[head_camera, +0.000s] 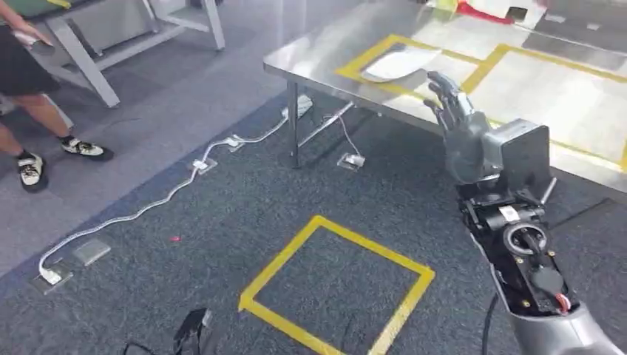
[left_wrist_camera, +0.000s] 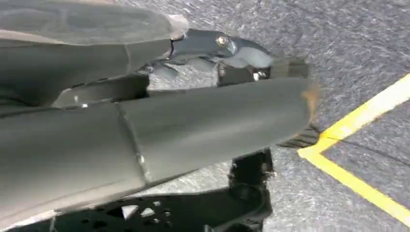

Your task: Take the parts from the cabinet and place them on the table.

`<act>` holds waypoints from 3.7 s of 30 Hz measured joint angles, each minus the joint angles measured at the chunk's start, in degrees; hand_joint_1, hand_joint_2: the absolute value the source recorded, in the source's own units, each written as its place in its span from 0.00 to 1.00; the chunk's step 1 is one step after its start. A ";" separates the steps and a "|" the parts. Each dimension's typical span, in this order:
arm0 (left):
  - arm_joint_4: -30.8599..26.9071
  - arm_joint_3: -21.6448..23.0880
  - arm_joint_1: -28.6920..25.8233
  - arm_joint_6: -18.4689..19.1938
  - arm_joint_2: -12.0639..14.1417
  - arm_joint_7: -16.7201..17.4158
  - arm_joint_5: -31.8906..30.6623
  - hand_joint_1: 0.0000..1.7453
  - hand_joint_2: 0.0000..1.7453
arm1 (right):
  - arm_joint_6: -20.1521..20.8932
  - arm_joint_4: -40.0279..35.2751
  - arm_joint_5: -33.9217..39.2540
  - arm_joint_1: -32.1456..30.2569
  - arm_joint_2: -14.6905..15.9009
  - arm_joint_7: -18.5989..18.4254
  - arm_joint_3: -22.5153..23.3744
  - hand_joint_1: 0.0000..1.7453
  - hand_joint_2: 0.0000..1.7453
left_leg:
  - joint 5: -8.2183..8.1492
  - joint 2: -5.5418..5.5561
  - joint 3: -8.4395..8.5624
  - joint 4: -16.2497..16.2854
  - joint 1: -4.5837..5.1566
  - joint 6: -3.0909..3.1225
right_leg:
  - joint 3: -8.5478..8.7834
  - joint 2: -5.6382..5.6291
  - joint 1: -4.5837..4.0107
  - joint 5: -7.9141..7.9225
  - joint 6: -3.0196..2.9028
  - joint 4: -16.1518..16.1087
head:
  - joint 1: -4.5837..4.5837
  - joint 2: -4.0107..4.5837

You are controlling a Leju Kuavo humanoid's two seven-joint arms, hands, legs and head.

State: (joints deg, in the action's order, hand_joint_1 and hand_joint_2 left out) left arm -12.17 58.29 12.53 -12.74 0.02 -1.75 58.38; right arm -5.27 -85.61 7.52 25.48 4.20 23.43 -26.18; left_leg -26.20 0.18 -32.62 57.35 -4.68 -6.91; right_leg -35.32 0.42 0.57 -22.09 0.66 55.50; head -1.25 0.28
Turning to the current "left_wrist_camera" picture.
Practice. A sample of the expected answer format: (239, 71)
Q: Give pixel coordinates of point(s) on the yellow floor tape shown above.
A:
(352, 118)

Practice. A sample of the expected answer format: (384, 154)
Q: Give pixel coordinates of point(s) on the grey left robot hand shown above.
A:
(208, 128)

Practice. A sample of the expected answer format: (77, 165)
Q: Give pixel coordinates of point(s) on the ribbed robot right foot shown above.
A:
(304, 139)

